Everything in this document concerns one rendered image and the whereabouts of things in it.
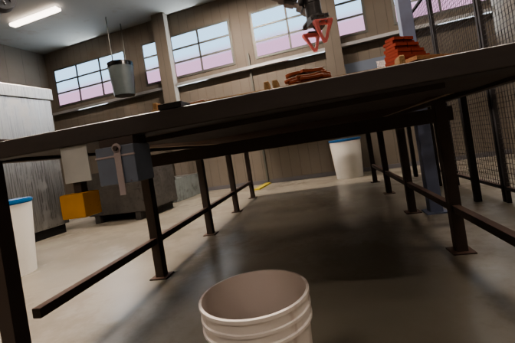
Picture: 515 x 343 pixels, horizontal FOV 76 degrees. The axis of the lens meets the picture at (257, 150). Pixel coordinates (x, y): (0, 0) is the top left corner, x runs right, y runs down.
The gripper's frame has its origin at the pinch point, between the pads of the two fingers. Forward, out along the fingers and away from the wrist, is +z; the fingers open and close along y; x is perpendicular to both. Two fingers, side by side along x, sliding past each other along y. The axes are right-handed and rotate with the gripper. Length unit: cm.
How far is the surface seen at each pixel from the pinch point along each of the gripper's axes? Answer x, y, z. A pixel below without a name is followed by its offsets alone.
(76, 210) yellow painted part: 90, 6, 41
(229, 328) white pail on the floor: 48, -31, 73
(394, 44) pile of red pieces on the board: -65, 52, -11
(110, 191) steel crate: 186, 410, 48
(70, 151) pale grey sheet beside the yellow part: 89, 8, 22
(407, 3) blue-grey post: -138, 129, -65
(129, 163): 69, -2, 30
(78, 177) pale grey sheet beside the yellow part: 88, 8, 31
